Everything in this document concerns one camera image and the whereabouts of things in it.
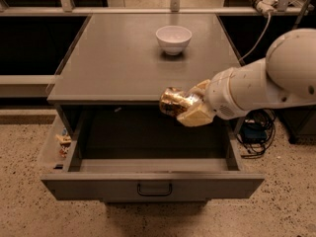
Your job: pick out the grey metal cabinet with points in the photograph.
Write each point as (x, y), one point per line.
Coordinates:
(118, 58)

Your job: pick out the grey metal shelf rail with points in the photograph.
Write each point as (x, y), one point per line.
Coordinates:
(26, 86)

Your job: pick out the grey open top drawer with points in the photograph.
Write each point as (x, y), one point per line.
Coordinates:
(115, 148)

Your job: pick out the small colourful toy figure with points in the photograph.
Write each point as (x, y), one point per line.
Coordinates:
(64, 141)

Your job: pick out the white power strip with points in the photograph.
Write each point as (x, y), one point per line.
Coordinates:
(265, 7)

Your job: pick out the slanted metal rod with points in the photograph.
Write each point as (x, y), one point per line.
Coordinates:
(303, 11)

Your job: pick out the black drawer handle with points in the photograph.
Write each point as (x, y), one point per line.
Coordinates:
(153, 191)

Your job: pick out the blue box on floor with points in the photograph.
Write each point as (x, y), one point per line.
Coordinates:
(252, 133)

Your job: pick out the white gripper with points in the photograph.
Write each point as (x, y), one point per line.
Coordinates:
(219, 94)

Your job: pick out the white ceramic bowl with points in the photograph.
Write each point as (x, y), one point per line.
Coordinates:
(173, 39)

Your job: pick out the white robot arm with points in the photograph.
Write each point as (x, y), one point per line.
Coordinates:
(284, 78)

